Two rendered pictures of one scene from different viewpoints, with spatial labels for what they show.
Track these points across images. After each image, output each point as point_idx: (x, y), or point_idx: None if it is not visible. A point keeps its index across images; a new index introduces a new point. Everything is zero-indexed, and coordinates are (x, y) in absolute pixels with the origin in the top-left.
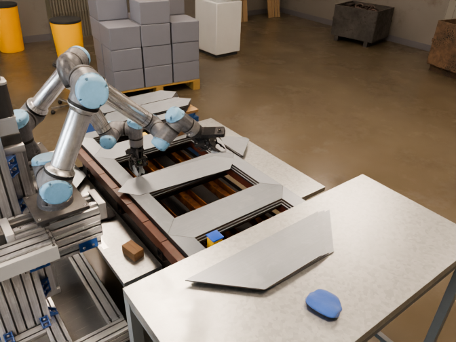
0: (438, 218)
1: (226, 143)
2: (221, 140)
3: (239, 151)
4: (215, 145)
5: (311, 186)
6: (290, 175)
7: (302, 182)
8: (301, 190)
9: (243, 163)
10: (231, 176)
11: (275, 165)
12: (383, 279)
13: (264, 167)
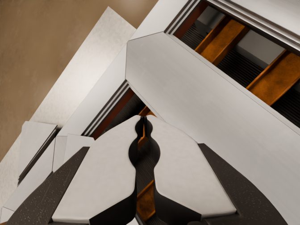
0: None
1: (33, 152)
2: (84, 150)
3: (48, 131)
4: (212, 221)
5: (108, 22)
6: (89, 54)
7: (101, 35)
8: (118, 32)
9: (77, 115)
10: (99, 135)
11: (72, 78)
12: None
13: (75, 91)
